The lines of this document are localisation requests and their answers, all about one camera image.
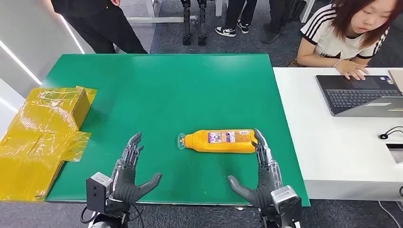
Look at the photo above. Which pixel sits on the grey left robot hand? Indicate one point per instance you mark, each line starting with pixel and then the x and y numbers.
pixel 124 185

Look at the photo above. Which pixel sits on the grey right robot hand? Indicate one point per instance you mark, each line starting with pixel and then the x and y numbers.
pixel 264 188

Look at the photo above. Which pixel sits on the orange juice bottle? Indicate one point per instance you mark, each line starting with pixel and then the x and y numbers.
pixel 201 143

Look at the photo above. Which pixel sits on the yellow taped cardboard box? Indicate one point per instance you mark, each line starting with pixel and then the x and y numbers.
pixel 41 126

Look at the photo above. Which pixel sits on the dark grey laptop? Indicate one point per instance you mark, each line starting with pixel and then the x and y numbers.
pixel 355 96

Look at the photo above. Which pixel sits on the person's hand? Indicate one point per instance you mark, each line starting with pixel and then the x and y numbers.
pixel 351 68

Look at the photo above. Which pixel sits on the person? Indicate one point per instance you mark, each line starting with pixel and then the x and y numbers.
pixel 236 12
pixel 94 19
pixel 330 37
pixel 277 15

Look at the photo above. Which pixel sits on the white black humanoid robot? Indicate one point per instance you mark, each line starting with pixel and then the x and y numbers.
pixel 187 28

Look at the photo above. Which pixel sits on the white chair leg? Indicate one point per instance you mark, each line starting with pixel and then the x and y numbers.
pixel 307 11

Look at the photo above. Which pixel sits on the white furniture leg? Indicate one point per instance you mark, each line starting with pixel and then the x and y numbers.
pixel 218 8

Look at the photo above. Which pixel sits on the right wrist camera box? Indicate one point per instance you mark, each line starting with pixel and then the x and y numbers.
pixel 288 204

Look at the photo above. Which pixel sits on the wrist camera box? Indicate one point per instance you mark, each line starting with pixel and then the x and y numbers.
pixel 288 204
pixel 94 192

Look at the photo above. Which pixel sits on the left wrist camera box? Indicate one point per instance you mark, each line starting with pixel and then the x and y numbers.
pixel 94 192

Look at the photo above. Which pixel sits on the white table frame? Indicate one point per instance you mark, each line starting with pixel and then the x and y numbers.
pixel 157 19

